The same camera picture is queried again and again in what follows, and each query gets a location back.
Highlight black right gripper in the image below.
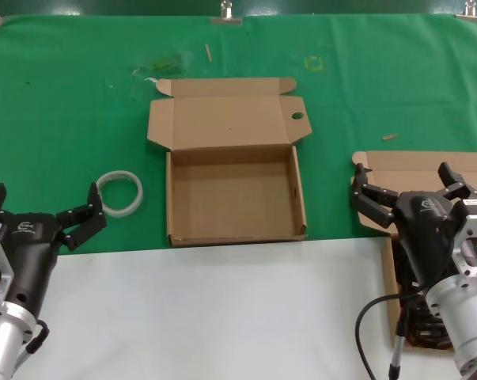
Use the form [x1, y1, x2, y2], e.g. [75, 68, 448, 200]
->
[350, 160, 477, 287]

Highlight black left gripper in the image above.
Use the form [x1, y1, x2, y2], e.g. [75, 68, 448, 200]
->
[0, 181, 108, 318]

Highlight open brown cardboard box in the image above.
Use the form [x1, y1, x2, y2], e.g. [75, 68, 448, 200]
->
[350, 150, 477, 352]
[146, 77, 313, 249]

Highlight green table cloth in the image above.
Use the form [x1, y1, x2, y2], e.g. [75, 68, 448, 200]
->
[0, 13, 477, 254]

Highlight white tape roll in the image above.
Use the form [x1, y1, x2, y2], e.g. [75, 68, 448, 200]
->
[95, 169, 145, 218]

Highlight clear plastic bag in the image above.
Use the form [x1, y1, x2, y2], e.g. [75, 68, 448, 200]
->
[133, 53, 191, 78]

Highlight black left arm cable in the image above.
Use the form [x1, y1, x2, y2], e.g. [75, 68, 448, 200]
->
[22, 318, 50, 357]

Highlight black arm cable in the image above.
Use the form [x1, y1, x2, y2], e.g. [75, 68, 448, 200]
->
[22, 318, 50, 357]
[354, 276, 437, 380]

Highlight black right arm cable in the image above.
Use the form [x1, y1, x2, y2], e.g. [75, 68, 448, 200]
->
[354, 276, 437, 380]

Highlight grey cable connector sleeve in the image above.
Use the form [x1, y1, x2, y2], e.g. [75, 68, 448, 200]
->
[388, 306, 411, 380]

